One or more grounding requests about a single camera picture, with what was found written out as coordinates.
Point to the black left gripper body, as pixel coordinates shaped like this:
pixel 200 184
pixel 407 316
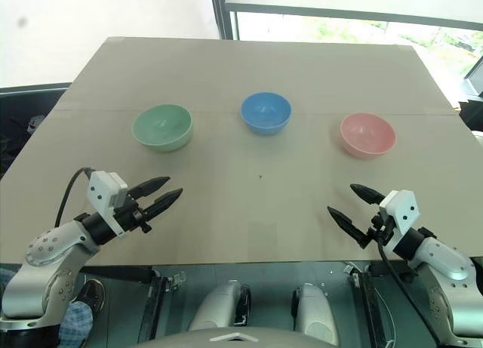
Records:
pixel 130 216

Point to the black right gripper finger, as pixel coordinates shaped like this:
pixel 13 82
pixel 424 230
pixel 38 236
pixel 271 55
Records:
pixel 347 223
pixel 368 195

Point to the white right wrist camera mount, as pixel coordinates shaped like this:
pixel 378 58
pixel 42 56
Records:
pixel 403 208

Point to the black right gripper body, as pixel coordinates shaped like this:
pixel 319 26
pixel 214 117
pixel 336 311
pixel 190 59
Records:
pixel 381 229

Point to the grey robot torso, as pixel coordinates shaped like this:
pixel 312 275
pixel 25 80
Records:
pixel 234 338

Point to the silver right robot leg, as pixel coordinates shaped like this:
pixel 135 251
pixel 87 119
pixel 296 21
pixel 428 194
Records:
pixel 315 314

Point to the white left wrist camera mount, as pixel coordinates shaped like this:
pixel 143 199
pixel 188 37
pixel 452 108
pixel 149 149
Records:
pixel 102 197

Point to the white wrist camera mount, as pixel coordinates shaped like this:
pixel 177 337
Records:
pixel 102 197
pixel 403 208

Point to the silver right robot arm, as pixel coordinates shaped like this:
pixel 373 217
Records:
pixel 449 268

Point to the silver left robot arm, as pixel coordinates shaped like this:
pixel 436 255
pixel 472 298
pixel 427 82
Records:
pixel 53 257

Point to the green plastic bowl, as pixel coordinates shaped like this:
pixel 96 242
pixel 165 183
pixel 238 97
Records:
pixel 163 128

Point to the black table leg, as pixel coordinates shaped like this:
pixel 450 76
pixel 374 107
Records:
pixel 154 306
pixel 371 306

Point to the silver robot leg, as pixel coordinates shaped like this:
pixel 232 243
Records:
pixel 315 314
pixel 219 306

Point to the black sneaker shoe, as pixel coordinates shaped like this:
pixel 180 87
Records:
pixel 90 295

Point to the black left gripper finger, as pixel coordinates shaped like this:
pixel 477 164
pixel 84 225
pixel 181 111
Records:
pixel 164 204
pixel 151 185

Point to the pink plastic bowl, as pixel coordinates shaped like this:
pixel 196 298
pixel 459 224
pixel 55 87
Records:
pixel 367 136

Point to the silver left robot leg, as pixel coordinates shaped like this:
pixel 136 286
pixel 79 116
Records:
pixel 219 306

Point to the dark window frame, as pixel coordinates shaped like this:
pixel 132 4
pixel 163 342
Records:
pixel 226 12

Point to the blue plastic bowl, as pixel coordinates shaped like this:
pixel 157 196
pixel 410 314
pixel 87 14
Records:
pixel 266 112

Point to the blue checkered trouser leg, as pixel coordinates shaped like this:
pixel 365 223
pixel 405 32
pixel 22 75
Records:
pixel 77 325

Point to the dark computer monitor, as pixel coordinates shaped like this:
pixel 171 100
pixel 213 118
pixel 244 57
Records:
pixel 474 80

